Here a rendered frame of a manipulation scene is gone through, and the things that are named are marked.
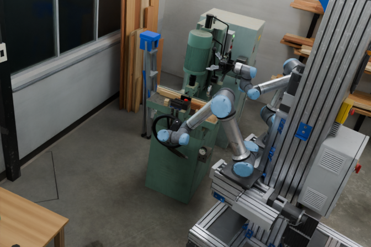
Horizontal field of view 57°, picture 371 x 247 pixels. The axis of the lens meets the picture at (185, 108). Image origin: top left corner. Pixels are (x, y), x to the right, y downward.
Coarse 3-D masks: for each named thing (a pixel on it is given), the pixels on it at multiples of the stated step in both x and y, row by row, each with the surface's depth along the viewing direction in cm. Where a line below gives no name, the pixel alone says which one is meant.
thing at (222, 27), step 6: (198, 24) 269; (204, 24) 268; (216, 24) 274; (222, 24) 276; (228, 24) 279; (222, 30) 264; (222, 36) 270; (216, 42) 269; (222, 42) 276; (216, 48) 271; (210, 72) 282; (210, 78) 284; (186, 84) 296; (204, 90) 291; (198, 96) 296; (204, 96) 293
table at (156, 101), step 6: (156, 96) 283; (162, 96) 284; (150, 102) 275; (156, 102) 275; (162, 102) 276; (156, 108) 275; (162, 108) 273; (192, 114) 267; (186, 120) 263; (204, 126) 264; (210, 126) 262
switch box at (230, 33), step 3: (228, 30) 278; (225, 33) 272; (228, 33) 272; (231, 33) 273; (234, 33) 276; (225, 36) 273; (228, 36) 273; (231, 36) 272; (228, 39) 273; (231, 39) 274; (228, 42) 275; (222, 45) 277; (225, 45) 276; (228, 45) 276; (222, 48) 278; (225, 48) 277; (228, 48) 276; (225, 51) 279; (228, 51) 278
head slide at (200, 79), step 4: (212, 44) 263; (212, 52) 271; (208, 60) 268; (208, 64) 272; (188, 76) 280; (200, 76) 276; (204, 76) 275; (188, 80) 282; (196, 80) 279; (200, 80) 278; (204, 80) 278; (200, 84) 279; (204, 84) 282; (200, 88) 280; (204, 88) 287
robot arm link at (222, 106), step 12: (216, 96) 191; (228, 96) 192; (216, 108) 190; (228, 108) 187; (228, 120) 194; (228, 132) 197; (240, 132) 200; (240, 144) 199; (240, 156) 201; (252, 156) 209; (240, 168) 202; (252, 168) 202
